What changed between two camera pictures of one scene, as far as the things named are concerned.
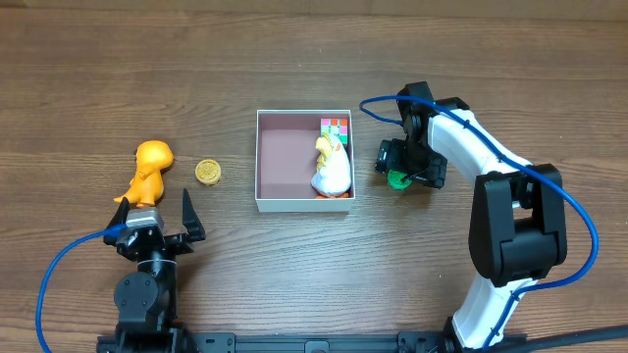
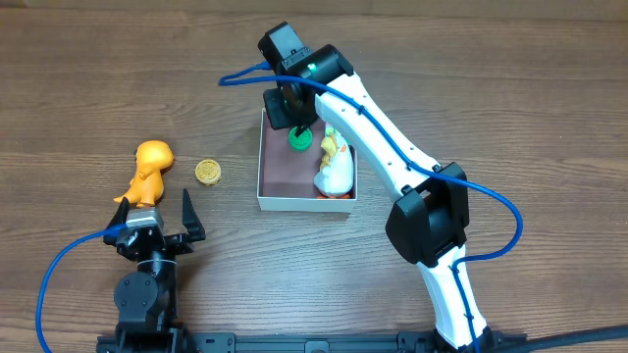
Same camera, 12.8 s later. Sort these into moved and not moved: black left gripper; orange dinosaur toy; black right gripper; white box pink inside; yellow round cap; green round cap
Moved: black right gripper; green round cap
Not moved: orange dinosaur toy; yellow round cap; black left gripper; white box pink inside
